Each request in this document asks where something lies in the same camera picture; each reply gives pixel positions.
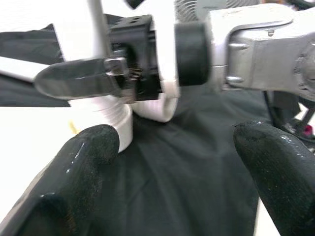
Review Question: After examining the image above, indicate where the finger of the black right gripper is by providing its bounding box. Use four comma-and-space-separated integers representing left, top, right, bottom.
34, 57, 128, 101

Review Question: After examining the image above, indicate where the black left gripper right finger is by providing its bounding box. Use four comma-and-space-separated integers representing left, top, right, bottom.
232, 120, 315, 236

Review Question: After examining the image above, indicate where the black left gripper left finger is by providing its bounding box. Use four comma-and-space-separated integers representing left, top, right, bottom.
0, 124, 120, 236

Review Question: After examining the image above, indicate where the white plastic table leg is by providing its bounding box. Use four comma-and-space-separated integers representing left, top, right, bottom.
68, 0, 135, 153

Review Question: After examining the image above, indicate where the white plastic table top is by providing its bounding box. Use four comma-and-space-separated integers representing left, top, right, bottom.
0, 55, 86, 173

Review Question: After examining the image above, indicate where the white standing fan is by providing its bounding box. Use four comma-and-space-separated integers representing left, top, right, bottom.
173, 0, 249, 24

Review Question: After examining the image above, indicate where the black cloth table cover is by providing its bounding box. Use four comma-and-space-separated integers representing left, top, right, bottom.
0, 13, 315, 236

